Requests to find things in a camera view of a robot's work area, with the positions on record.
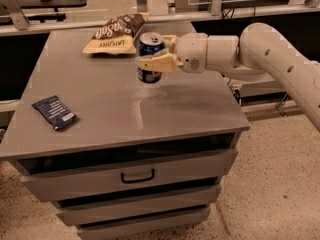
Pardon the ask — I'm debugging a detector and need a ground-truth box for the top grey drawer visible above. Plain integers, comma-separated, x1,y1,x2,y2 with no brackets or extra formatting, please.
22,148,238,202

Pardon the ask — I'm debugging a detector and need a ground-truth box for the bottom grey drawer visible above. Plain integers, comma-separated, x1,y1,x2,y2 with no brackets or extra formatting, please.
77,205,210,240

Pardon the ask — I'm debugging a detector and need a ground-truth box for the blue rxbar blueberry bar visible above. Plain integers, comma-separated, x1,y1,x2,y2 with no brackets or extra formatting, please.
32,96,77,130

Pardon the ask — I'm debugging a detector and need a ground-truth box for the blue pepsi can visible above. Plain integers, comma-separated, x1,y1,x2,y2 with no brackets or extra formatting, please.
137,32,165,84

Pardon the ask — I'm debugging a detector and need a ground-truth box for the brown and cream chip bag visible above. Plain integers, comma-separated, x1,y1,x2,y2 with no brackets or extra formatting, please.
83,13,150,55

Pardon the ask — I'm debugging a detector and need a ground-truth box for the black drawer handle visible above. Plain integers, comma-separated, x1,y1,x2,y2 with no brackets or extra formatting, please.
120,169,155,184

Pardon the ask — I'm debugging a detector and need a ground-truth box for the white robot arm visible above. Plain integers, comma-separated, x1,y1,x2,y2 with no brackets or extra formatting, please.
136,23,320,130

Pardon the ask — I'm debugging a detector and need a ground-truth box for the black hanging cable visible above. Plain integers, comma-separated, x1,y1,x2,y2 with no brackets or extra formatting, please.
221,7,258,23

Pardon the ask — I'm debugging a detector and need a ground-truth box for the grey drawer cabinet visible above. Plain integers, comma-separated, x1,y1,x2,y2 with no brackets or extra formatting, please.
0,20,251,240

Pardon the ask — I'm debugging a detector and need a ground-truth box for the grey drawer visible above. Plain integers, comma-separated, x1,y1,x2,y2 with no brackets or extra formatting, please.
57,184,221,226
77,205,210,240
22,148,238,202

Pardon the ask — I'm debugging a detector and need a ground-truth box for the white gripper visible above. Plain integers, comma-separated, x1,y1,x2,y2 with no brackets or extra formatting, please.
135,33,208,73

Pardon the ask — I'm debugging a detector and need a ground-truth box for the middle grey drawer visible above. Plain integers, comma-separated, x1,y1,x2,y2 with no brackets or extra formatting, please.
57,184,221,226

